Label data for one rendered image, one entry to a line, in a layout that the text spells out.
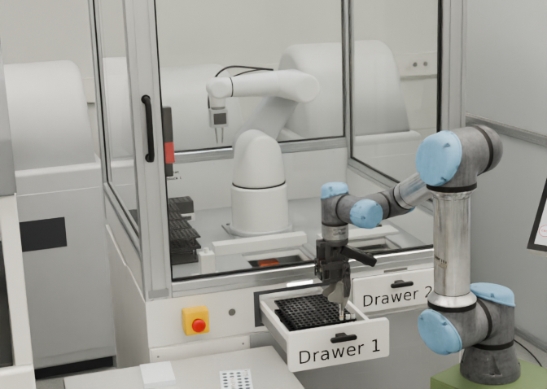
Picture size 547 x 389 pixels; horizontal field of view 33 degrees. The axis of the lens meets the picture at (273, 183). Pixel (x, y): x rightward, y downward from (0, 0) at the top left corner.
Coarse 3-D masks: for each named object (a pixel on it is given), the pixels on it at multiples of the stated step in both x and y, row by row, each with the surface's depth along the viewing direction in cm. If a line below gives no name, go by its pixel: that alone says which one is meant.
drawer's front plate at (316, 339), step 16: (368, 320) 255; (384, 320) 255; (288, 336) 248; (304, 336) 249; (320, 336) 250; (368, 336) 255; (384, 336) 256; (288, 352) 249; (304, 352) 250; (320, 352) 252; (352, 352) 255; (368, 352) 256; (384, 352) 257; (288, 368) 251; (304, 368) 251
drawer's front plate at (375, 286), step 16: (416, 272) 292; (432, 272) 293; (352, 288) 288; (368, 288) 288; (384, 288) 289; (400, 288) 291; (416, 288) 293; (432, 288) 295; (384, 304) 291; (400, 304) 292; (416, 304) 294
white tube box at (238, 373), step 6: (222, 372) 257; (228, 372) 257; (234, 372) 257; (240, 372) 257; (222, 378) 253; (228, 378) 253; (240, 378) 253; (246, 378) 254; (222, 384) 250; (228, 384) 250; (240, 384) 250; (246, 384) 250
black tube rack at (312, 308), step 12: (276, 300) 279; (288, 300) 279; (300, 300) 280; (312, 300) 278; (324, 300) 278; (276, 312) 278; (288, 312) 270; (300, 312) 270; (312, 312) 271; (324, 312) 270; (336, 312) 269; (348, 312) 269; (288, 324) 270; (300, 324) 261; (336, 324) 268
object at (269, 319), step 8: (280, 296) 284; (288, 296) 284; (296, 296) 285; (264, 304) 278; (272, 304) 283; (352, 304) 276; (264, 312) 277; (272, 312) 272; (352, 312) 274; (360, 312) 270; (264, 320) 277; (272, 320) 269; (360, 320) 268; (272, 328) 269; (280, 328) 262; (280, 336) 262; (280, 344) 262
